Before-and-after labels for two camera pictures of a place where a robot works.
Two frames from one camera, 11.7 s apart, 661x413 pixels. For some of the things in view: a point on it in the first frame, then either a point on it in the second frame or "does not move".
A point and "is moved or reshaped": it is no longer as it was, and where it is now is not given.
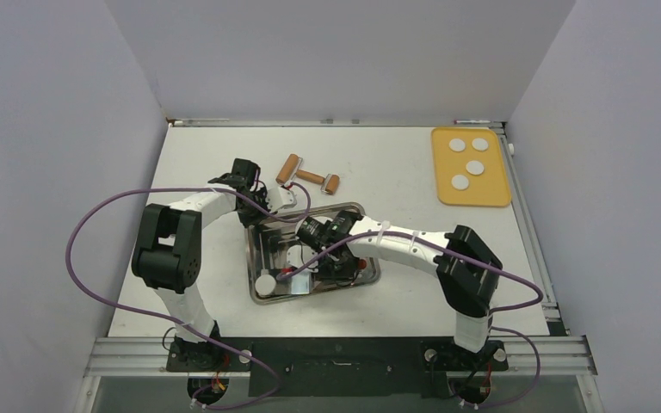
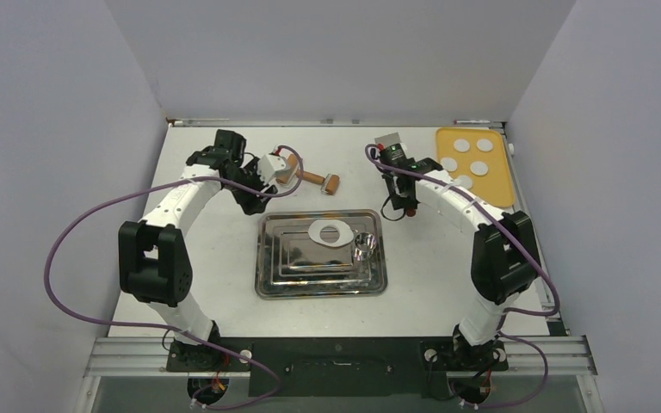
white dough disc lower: x=460 y=181 does not move
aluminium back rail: x=333 y=122 does not move
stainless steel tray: x=273 y=278 is moved or reshaped
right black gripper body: x=327 y=267 -> x=399 y=201
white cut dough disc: x=265 y=285 -> x=449 y=163
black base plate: x=338 y=367 does not move
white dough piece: x=298 y=255 is moved or reshaped
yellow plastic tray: x=470 y=169 does not move
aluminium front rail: x=132 y=356 does not move
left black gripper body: x=250 y=215 -> x=250 y=176
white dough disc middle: x=474 y=167 does not move
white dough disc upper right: x=480 y=144 does not move
